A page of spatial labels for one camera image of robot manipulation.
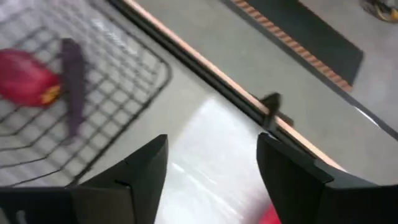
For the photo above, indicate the black yellow object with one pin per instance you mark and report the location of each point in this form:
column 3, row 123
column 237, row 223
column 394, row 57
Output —
column 382, row 9

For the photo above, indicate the red bell pepper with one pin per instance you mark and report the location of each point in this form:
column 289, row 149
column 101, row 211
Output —
column 269, row 216

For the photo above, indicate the black table clamp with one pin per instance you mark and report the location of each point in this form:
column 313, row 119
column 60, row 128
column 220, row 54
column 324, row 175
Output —
column 272, row 105

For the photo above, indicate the red orange pepper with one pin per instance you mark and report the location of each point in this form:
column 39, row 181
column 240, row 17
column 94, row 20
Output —
column 25, row 77

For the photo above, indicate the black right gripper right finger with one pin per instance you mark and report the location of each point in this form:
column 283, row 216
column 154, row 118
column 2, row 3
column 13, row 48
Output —
column 292, row 186

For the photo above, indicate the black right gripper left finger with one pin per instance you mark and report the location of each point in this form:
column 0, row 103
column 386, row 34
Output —
column 133, row 186

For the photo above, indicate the black floor tape line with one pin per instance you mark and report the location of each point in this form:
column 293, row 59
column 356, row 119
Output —
column 382, row 126

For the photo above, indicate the purple eggplant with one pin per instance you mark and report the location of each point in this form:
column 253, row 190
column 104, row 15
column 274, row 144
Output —
column 74, row 84

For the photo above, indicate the black hazard-striped floor mat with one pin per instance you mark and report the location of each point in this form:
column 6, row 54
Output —
column 311, row 40

